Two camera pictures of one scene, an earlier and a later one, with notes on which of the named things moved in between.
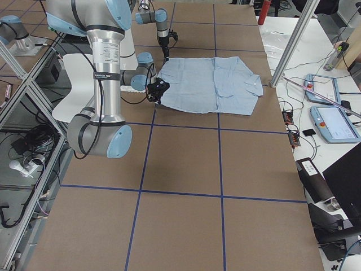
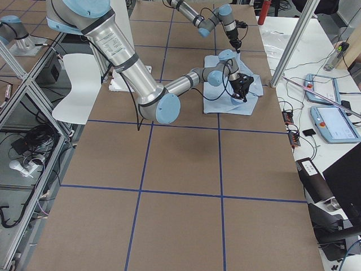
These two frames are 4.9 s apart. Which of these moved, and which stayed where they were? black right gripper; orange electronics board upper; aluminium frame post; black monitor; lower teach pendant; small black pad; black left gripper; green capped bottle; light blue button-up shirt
Moved: light blue button-up shirt; black right gripper; black left gripper
Stayed: orange electronics board upper; small black pad; green capped bottle; aluminium frame post; lower teach pendant; black monitor
